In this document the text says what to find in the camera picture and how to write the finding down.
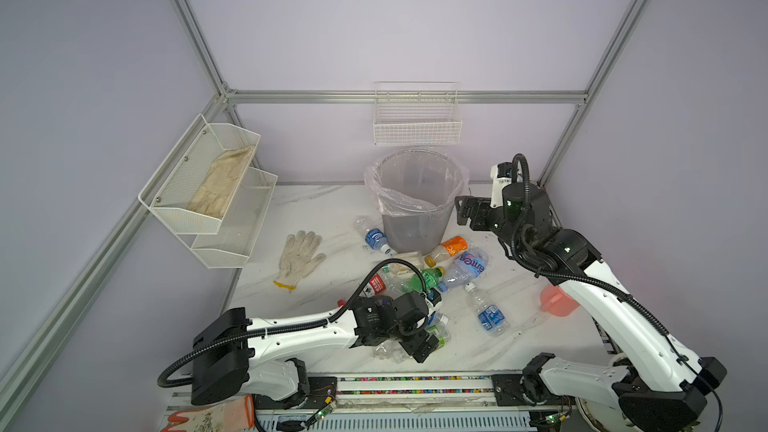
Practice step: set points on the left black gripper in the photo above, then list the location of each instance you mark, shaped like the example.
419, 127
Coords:
413, 346

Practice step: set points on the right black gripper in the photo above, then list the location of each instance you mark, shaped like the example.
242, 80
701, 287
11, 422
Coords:
476, 205

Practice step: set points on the blue label water bottle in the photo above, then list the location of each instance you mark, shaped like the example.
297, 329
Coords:
489, 315

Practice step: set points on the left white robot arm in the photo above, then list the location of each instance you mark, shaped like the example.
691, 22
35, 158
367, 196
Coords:
236, 353

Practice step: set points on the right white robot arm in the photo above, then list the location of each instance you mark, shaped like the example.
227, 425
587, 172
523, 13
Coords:
665, 385

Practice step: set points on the grey mesh waste bin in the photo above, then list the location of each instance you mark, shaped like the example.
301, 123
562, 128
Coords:
416, 233

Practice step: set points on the blue label bottle near bin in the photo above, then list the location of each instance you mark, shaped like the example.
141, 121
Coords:
373, 235

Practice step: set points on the clear plastic bin liner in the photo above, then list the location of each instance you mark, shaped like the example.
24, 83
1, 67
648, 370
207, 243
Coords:
414, 181

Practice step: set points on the red label clear bottle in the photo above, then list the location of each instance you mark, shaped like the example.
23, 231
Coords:
383, 284

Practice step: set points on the orange label juice bottle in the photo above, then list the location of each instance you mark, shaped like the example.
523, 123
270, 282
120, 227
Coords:
445, 251

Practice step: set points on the green Sprite bottle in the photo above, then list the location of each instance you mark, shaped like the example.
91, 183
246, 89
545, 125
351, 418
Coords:
424, 281

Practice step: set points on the large crushed blue label bottle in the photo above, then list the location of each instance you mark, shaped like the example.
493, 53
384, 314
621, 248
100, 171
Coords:
468, 266

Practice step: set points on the pink spray bottle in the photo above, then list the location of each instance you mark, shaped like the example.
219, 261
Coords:
555, 301

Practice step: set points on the white cotton work glove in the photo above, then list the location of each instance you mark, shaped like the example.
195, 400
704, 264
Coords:
299, 259

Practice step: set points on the white mesh lower shelf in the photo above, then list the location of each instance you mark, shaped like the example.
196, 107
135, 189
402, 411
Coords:
233, 245

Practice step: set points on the white mesh shelf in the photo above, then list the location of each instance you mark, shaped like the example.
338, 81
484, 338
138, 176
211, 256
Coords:
167, 194
233, 245

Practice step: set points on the beige glove in shelf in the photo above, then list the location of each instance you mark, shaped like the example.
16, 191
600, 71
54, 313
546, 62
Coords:
217, 190

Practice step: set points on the white mesh upper shelf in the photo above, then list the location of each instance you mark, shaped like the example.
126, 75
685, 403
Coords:
167, 194

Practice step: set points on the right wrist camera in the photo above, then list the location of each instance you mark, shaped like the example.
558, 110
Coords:
502, 175

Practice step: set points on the white wire wall basket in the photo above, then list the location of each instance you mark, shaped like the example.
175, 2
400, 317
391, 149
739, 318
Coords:
416, 114

